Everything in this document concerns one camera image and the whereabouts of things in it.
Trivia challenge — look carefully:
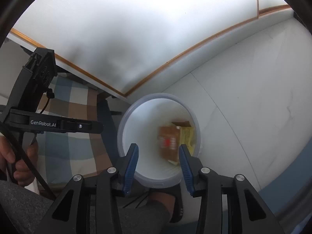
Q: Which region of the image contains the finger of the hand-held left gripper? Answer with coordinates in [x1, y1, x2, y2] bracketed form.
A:
[60, 117, 104, 135]

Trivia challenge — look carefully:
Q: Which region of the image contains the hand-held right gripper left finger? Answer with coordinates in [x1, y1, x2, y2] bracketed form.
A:
[39, 143, 140, 234]

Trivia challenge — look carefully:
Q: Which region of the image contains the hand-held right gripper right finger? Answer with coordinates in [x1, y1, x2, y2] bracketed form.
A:
[179, 144, 285, 234]

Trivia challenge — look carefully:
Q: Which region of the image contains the brown packet with red heart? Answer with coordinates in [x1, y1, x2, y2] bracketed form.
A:
[158, 125, 182, 161]

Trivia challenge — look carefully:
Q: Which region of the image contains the yellow plastic packet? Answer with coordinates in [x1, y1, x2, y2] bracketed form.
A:
[179, 126, 195, 156]

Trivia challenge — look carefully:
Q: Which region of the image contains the white trash bin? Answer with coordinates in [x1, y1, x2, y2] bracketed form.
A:
[117, 93, 203, 188]

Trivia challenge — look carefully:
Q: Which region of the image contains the person's left hand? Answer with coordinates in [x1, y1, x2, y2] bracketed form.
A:
[0, 135, 39, 188]

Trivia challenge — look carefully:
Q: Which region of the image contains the checkered tablecloth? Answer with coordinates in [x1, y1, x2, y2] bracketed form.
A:
[32, 77, 117, 186]

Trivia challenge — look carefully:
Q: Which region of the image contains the black slipper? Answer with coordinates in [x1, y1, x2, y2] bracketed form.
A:
[168, 185, 183, 223]

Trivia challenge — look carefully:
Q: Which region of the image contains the person's right foot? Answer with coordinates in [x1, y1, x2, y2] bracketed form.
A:
[149, 191, 176, 222]

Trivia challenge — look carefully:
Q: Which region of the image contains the person's left leg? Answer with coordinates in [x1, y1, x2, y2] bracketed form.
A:
[0, 179, 56, 234]

